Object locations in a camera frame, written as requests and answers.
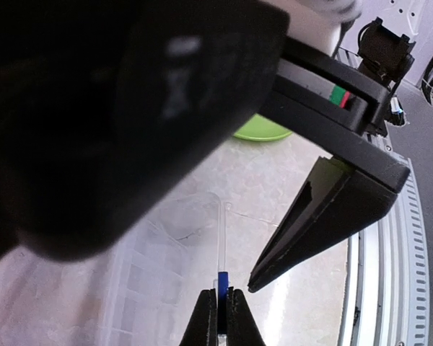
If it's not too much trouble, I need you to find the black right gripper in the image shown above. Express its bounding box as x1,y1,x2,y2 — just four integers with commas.
0,0,411,266

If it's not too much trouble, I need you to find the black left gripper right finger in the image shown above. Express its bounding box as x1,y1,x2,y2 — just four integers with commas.
226,287,266,346

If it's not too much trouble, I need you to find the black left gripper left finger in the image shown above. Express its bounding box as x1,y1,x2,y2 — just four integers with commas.
179,288,218,346

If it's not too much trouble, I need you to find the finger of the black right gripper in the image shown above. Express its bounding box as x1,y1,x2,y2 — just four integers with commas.
248,157,399,292

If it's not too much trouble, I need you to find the clear plastic pill organizer box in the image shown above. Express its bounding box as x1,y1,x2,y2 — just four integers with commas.
94,192,226,345

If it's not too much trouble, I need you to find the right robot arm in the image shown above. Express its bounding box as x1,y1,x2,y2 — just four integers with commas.
0,1,409,292

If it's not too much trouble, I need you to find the green plate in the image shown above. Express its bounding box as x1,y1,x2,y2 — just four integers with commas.
233,114,292,142

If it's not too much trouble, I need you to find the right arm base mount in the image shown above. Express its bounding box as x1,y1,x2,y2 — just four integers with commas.
357,17,415,136

